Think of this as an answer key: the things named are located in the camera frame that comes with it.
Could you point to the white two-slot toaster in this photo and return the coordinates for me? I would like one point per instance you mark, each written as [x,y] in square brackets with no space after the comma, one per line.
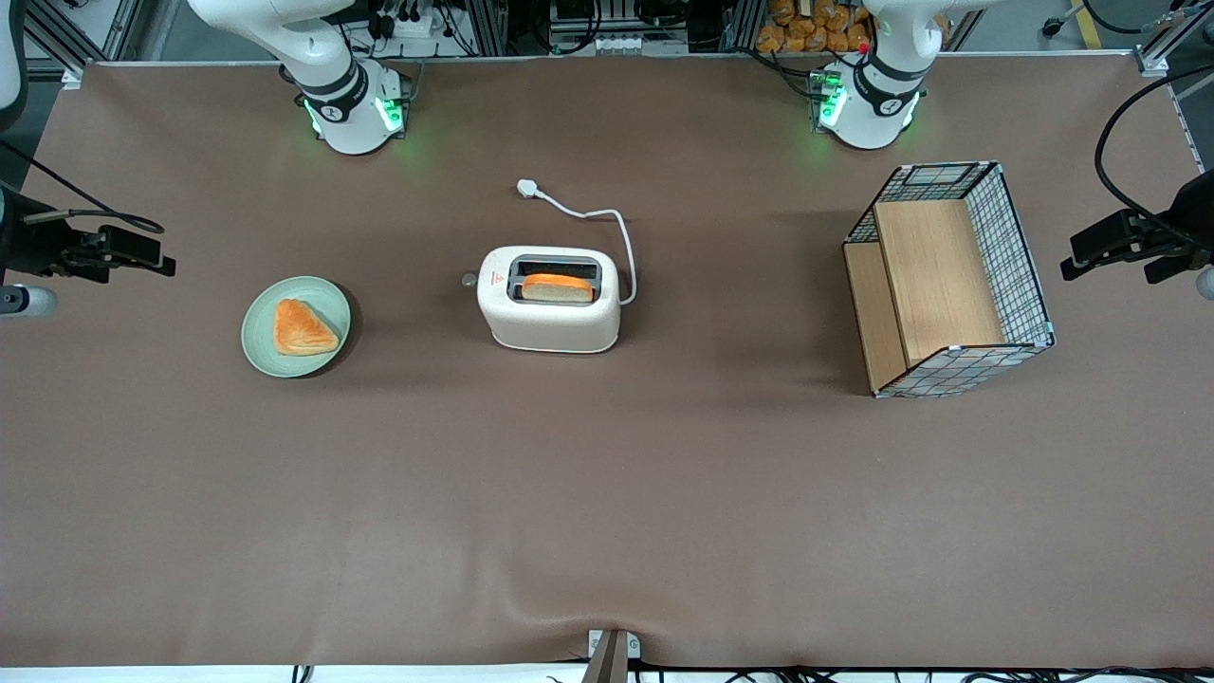
[550,327]

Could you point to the bread slice with orange crust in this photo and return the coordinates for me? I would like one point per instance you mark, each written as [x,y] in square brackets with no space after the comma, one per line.
[558,288]

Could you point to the triangular orange pastry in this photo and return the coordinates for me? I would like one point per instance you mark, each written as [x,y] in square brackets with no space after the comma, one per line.
[302,330]

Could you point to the brown table cover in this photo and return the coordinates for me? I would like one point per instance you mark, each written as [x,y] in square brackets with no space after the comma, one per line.
[607,493]

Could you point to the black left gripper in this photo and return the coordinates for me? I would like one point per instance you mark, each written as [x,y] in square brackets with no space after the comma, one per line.
[1191,213]

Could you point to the pile of orange buns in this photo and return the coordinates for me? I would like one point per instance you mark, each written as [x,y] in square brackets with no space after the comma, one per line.
[806,28]

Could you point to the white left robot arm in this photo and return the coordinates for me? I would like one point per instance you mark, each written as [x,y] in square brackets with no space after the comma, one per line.
[868,114]

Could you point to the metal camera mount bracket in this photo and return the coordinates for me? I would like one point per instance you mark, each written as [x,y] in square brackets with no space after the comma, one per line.
[610,655]

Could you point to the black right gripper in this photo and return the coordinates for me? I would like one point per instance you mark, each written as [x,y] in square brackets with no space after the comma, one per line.
[23,242]

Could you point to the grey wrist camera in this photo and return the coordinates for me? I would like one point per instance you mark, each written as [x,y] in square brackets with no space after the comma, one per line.
[1207,283]
[27,301]

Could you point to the aluminium frame profile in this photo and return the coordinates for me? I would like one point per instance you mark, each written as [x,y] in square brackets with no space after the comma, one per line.
[66,38]
[1152,59]

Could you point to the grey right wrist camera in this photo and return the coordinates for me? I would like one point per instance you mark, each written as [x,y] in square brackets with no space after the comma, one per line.
[27,301]

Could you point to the white power strip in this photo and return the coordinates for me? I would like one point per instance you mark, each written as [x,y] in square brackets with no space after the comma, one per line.
[417,26]

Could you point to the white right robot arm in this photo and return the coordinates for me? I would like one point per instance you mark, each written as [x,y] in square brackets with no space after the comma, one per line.
[351,119]

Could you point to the wooden step shelf insert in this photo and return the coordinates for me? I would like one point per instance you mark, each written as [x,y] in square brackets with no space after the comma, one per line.
[934,275]

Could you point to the pale green round plate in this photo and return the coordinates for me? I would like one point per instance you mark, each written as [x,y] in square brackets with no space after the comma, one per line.
[261,346]

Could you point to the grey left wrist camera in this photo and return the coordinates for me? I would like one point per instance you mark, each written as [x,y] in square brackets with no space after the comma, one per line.
[1207,283]

